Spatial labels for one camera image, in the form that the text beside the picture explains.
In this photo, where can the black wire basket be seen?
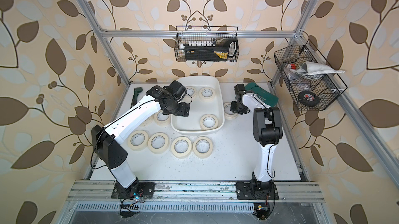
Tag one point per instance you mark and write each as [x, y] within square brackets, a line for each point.
[206, 35]
[328, 87]

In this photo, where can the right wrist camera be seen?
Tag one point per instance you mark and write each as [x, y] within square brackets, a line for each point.
[239, 90]

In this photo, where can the white plastic storage box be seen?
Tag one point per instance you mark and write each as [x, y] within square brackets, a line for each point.
[191, 125]

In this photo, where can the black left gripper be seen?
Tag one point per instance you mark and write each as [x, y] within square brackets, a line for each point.
[186, 112]

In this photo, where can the grey cloth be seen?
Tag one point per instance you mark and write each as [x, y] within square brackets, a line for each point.
[314, 69]

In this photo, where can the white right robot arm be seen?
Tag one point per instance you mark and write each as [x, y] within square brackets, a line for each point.
[267, 131]

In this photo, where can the green tool case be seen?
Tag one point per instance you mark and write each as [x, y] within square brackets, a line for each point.
[262, 94]

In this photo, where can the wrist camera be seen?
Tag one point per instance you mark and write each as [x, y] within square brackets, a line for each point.
[177, 90]
[239, 90]

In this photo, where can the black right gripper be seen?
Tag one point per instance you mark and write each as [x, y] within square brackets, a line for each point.
[234, 109]

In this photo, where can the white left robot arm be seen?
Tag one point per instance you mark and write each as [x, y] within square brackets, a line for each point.
[107, 141]

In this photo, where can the green pipe wrench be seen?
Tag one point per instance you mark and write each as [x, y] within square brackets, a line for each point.
[137, 91]

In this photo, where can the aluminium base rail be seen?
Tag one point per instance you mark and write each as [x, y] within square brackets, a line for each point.
[200, 191]

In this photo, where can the black yellow box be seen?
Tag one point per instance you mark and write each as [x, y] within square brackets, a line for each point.
[206, 53]

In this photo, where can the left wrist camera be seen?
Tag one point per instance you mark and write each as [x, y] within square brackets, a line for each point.
[177, 90]

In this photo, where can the black wire basket rear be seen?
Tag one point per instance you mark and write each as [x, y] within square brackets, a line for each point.
[206, 35]

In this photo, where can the black wire basket right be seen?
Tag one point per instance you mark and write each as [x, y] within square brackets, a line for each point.
[328, 87]

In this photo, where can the black round disc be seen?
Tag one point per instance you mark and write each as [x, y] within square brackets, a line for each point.
[308, 98]

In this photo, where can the cream masking tape roll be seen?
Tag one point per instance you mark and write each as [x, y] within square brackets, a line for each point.
[161, 119]
[209, 122]
[203, 147]
[158, 143]
[207, 93]
[181, 147]
[138, 140]
[191, 91]
[229, 115]

